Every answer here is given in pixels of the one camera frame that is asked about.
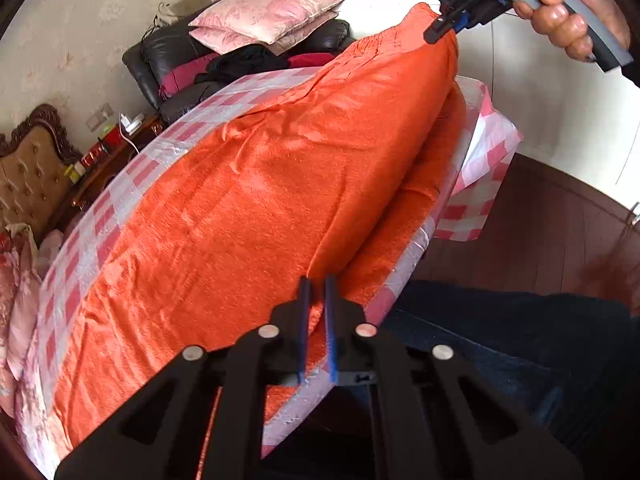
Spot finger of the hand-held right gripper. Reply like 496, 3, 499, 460
423, 14, 458, 45
440, 4, 501, 31

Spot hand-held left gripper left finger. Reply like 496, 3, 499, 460
54, 276, 315, 480

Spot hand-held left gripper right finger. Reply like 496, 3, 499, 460
324, 274, 586, 480

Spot orange towel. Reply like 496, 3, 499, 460
52, 2, 468, 453

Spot person's right hand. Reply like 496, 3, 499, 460
514, 0, 632, 63

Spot beige pink pillow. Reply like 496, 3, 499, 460
272, 10, 341, 56

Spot pink patterned pillow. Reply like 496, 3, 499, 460
189, 0, 348, 45

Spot person's legs in jeans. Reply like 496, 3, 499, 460
360, 280, 640, 461

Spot red checkered plastic sheet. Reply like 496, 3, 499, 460
37, 67, 525, 476

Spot grey cloth bundle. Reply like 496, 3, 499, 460
150, 0, 222, 28

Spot dark wooden nightstand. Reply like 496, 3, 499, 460
47, 114, 166, 233

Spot red tin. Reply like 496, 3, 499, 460
80, 141, 112, 168

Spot pink floral bed sheet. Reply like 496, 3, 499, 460
0, 225, 71, 478

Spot black leather armchair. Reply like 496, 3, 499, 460
122, 19, 351, 126

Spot tufted wooden headboard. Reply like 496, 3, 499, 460
0, 104, 83, 246

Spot white charger with cable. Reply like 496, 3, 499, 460
117, 111, 147, 155

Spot wall socket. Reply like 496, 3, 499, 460
85, 102, 113, 133

